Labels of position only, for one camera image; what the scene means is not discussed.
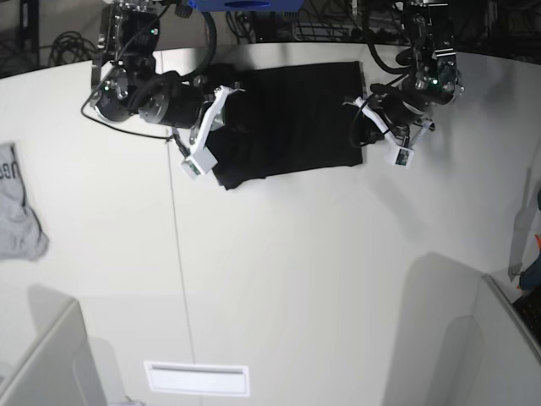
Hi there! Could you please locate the blue box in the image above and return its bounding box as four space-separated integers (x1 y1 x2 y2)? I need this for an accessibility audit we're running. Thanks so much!
188 0 304 12

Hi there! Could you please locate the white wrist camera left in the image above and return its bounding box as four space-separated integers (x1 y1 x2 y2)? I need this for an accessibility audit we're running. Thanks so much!
385 145 415 168

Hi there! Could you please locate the white partition panel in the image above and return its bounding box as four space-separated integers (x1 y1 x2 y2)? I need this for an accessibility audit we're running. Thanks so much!
1 299 107 405
468 275 540 405

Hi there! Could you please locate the black T-shirt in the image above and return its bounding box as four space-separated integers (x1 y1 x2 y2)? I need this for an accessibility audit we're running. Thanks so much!
206 62 363 190

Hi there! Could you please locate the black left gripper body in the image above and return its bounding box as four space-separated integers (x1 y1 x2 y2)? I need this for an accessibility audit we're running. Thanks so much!
342 94 435 148

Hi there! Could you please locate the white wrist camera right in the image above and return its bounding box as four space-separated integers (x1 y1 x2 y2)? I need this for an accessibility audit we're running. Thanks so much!
179 149 217 180

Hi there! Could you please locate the white partition panel right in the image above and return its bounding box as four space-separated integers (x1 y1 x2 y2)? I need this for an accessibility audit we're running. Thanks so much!
468 275 540 405

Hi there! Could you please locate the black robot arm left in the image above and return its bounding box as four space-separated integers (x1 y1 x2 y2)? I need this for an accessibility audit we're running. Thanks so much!
347 1 463 149

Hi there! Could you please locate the grey printed T-shirt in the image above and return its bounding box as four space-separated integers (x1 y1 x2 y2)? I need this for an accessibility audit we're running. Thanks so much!
1 143 49 261

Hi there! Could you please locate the grey strap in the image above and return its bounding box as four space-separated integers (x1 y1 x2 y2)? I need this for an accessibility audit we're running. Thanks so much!
507 168 537 283

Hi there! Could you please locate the black keyboard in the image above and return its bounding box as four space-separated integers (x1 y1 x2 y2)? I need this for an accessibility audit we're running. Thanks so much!
513 289 541 343

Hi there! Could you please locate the white partition panel left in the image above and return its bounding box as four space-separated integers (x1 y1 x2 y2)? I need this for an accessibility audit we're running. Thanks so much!
1 299 107 405

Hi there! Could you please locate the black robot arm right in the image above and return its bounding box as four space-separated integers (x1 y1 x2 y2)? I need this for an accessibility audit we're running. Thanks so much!
82 1 249 144

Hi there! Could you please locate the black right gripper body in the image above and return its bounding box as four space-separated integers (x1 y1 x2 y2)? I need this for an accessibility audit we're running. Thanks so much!
138 71 245 155

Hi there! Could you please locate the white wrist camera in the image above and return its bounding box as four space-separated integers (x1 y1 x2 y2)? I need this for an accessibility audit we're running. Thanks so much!
385 145 415 168
179 149 217 180

